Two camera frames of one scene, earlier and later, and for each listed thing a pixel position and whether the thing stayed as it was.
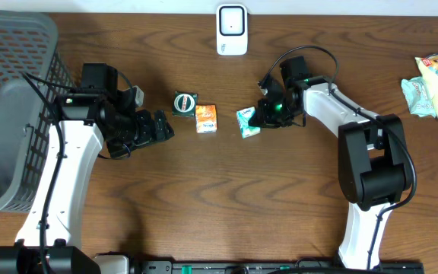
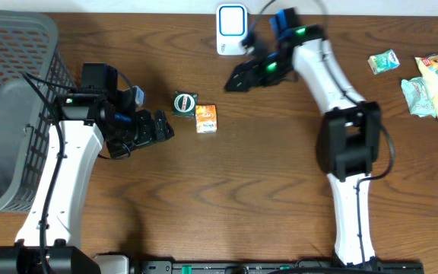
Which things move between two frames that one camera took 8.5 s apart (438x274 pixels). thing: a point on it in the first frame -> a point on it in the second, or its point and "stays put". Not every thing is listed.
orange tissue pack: x=206 y=119 stays put
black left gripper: x=144 y=119 stays put
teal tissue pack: x=243 y=116 -> x=379 y=63
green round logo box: x=185 y=104 stays put
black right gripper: x=261 y=118 -> x=252 y=81
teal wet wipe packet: x=419 y=99 stays put
